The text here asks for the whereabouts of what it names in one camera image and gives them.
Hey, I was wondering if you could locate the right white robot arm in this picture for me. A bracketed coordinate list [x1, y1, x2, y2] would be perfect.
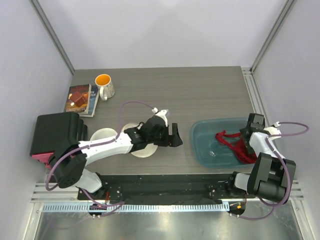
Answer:
[225, 113, 296, 206]

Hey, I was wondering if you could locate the white mug orange inside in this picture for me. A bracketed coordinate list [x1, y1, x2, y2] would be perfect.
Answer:
[95, 74, 115, 101]

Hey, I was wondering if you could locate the blue plastic tub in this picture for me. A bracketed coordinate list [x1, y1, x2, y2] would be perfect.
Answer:
[190, 117, 253, 169]

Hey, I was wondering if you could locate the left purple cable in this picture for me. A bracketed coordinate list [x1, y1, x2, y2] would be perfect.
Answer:
[44, 100, 158, 192]

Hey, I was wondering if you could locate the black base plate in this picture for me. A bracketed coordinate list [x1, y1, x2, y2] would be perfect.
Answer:
[77, 173, 251, 203]

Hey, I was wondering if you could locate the black and pink box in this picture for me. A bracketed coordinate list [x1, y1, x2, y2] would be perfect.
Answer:
[29, 112, 88, 169]

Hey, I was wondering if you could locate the brown cover book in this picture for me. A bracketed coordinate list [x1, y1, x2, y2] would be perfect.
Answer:
[64, 84, 92, 114]

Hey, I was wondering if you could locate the blue cover book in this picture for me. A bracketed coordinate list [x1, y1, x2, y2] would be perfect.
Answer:
[79, 85, 100, 118]

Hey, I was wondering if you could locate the white slotted cable duct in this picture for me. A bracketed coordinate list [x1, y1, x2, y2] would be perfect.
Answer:
[42, 202, 230, 213]

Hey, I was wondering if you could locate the white mesh laundry bag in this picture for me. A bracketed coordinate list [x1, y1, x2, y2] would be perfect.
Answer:
[89, 122, 158, 159]

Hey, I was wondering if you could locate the red lace bra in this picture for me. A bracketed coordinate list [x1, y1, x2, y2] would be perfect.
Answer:
[215, 130, 258, 165]

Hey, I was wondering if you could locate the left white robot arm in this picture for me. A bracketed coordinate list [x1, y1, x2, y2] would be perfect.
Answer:
[48, 113, 183, 200]

